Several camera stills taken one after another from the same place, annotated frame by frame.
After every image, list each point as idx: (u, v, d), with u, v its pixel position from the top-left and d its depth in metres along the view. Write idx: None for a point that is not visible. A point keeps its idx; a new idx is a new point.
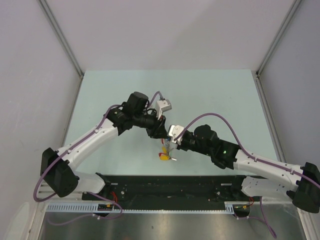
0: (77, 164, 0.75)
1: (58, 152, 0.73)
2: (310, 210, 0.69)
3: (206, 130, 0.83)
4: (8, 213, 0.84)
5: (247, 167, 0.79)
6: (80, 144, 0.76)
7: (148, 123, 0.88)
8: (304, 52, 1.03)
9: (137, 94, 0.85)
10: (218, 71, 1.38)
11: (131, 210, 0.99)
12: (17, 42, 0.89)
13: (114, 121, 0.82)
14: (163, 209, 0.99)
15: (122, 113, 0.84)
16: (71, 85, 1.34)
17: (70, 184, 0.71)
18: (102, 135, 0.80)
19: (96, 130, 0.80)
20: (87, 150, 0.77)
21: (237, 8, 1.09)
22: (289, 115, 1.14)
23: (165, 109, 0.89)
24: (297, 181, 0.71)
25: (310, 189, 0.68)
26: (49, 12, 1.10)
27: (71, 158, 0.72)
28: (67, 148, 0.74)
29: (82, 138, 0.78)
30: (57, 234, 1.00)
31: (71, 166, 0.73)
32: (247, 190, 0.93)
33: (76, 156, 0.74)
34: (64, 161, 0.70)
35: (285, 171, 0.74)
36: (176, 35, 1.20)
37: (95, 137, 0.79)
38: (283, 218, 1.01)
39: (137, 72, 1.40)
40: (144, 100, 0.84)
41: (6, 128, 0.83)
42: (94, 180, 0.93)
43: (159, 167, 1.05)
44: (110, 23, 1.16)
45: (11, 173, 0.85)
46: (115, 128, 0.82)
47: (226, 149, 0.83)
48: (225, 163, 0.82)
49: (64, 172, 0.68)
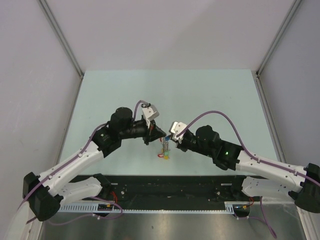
0: (58, 189, 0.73)
1: (39, 177, 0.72)
2: (312, 211, 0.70)
3: (206, 131, 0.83)
4: (8, 213, 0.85)
5: (250, 168, 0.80)
6: (63, 168, 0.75)
7: (140, 132, 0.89)
8: (304, 53, 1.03)
9: (119, 113, 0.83)
10: (218, 71, 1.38)
11: (131, 210, 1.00)
12: (17, 41, 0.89)
13: (100, 144, 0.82)
14: (163, 209, 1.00)
15: (108, 135, 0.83)
16: (70, 85, 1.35)
17: (52, 208, 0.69)
18: (86, 159, 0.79)
19: (80, 154, 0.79)
20: (70, 173, 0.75)
21: (237, 8, 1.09)
22: (289, 115, 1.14)
23: (153, 116, 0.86)
24: (301, 182, 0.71)
25: (314, 191, 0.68)
26: (49, 11, 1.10)
27: (51, 184, 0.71)
28: (49, 173, 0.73)
29: (65, 162, 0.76)
30: (57, 234, 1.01)
31: (52, 192, 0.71)
32: (247, 190, 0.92)
33: (58, 181, 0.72)
34: (44, 187, 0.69)
35: (288, 172, 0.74)
36: (176, 35, 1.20)
37: (79, 161, 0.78)
38: (282, 218, 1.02)
39: (138, 71, 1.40)
40: (126, 120, 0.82)
41: (6, 128, 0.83)
42: (90, 186, 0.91)
43: (160, 166, 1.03)
44: (110, 23, 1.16)
45: (11, 173, 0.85)
46: (100, 151, 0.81)
47: (228, 150, 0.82)
48: (227, 164, 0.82)
49: (44, 198, 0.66)
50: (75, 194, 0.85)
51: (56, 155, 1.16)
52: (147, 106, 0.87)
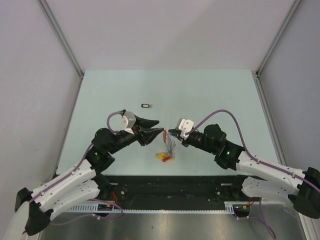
0: (50, 205, 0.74)
1: (32, 193, 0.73)
2: (311, 216, 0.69)
3: (215, 130, 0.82)
4: (8, 213, 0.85)
5: (249, 169, 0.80)
6: (55, 185, 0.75)
7: (129, 139, 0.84)
8: (304, 54, 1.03)
9: (97, 137, 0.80)
10: (218, 71, 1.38)
11: (131, 210, 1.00)
12: (16, 41, 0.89)
13: (93, 163, 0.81)
14: (163, 209, 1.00)
15: (97, 156, 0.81)
16: (70, 85, 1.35)
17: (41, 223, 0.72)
18: (79, 177, 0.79)
19: (72, 172, 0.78)
20: (62, 191, 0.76)
21: (237, 8, 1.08)
22: (289, 115, 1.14)
23: (131, 121, 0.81)
24: (298, 184, 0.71)
25: (310, 194, 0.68)
26: (49, 11, 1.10)
27: (43, 201, 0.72)
28: (41, 190, 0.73)
29: (58, 180, 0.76)
30: (57, 234, 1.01)
31: (43, 208, 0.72)
32: (247, 190, 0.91)
33: (50, 198, 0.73)
34: (36, 204, 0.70)
35: (286, 174, 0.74)
36: (176, 35, 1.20)
37: (71, 180, 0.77)
38: (282, 218, 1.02)
39: (138, 71, 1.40)
40: (105, 142, 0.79)
41: (6, 128, 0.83)
42: (86, 191, 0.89)
43: (160, 167, 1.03)
44: (110, 23, 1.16)
45: (11, 173, 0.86)
46: (93, 170, 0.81)
47: (230, 150, 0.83)
48: (228, 164, 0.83)
49: (35, 213, 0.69)
50: (68, 203, 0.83)
51: (56, 155, 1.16)
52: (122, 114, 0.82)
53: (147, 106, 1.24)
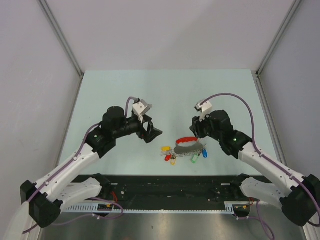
0: (56, 194, 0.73)
1: (36, 185, 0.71)
2: (294, 219, 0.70)
3: (222, 115, 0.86)
4: (8, 213, 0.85)
5: (250, 159, 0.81)
6: (59, 174, 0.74)
7: (133, 128, 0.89)
8: (304, 54, 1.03)
9: (110, 113, 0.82)
10: (218, 71, 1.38)
11: (131, 210, 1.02)
12: (17, 41, 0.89)
13: (94, 145, 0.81)
14: (163, 209, 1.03)
15: (102, 137, 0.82)
16: (70, 85, 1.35)
17: (52, 214, 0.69)
18: (81, 162, 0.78)
19: (75, 158, 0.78)
20: (66, 178, 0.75)
21: (237, 8, 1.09)
22: (289, 115, 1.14)
23: (144, 111, 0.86)
24: (292, 186, 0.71)
25: (300, 199, 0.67)
26: (50, 11, 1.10)
27: (49, 191, 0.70)
28: (45, 180, 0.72)
29: (61, 167, 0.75)
30: (57, 234, 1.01)
31: (50, 198, 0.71)
32: (245, 188, 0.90)
33: (56, 187, 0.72)
34: (42, 194, 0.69)
35: (285, 174, 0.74)
36: (176, 35, 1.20)
37: (74, 165, 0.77)
38: (282, 218, 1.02)
39: (138, 72, 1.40)
40: (118, 119, 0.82)
41: (6, 128, 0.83)
42: (90, 187, 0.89)
43: (161, 167, 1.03)
44: (110, 23, 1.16)
45: (11, 172, 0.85)
46: (95, 152, 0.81)
47: (237, 138, 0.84)
48: (232, 150, 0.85)
49: (42, 205, 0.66)
50: (74, 198, 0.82)
51: (56, 155, 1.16)
52: (137, 102, 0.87)
53: None
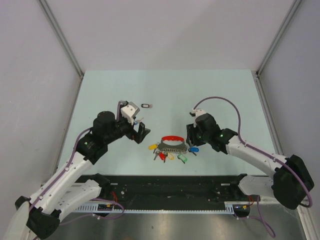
0: (53, 206, 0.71)
1: (30, 200, 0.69)
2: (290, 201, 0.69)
3: (205, 116, 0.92)
4: (7, 213, 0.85)
5: (236, 151, 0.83)
6: (51, 186, 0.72)
7: (124, 130, 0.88)
8: (304, 53, 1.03)
9: (100, 117, 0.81)
10: (218, 71, 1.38)
11: (131, 210, 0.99)
12: (17, 42, 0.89)
13: (86, 152, 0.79)
14: (163, 209, 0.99)
15: (93, 143, 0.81)
16: (70, 85, 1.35)
17: (51, 225, 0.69)
18: (74, 172, 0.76)
19: (66, 168, 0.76)
20: (61, 190, 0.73)
21: (237, 9, 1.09)
22: (288, 114, 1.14)
23: (135, 113, 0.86)
24: (276, 167, 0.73)
25: (282, 174, 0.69)
26: (50, 12, 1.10)
27: (44, 205, 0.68)
28: (38, 194, 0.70)
29: (53, 179, 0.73)
30: (57, 234, 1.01)
31: (46, 211, 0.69)
32: (243, 185, 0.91)
33: (50, 200, 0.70)
34: (37, 209, 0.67)
35: (268, 158, 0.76)
36: (176, 35, 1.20)
37: (66, 176, 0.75)
38: (283, 218, 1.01)
39: (138, 72, 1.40)
40: (109, 123, 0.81)
41: (5, 129, 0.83)
42: (89, 190, 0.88)
43: (160, 167, 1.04)
44: (110, 23, 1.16)
45: (11, 173, 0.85)
46: (86, 161, 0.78)
47: (224, 134, 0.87)
48: (220, 146, 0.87)
49: (39, 219, 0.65)
50: (74, 203, 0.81)
51: (56, 155, 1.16)
52: (126, 104, 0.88)
53: (147, 106, 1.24)
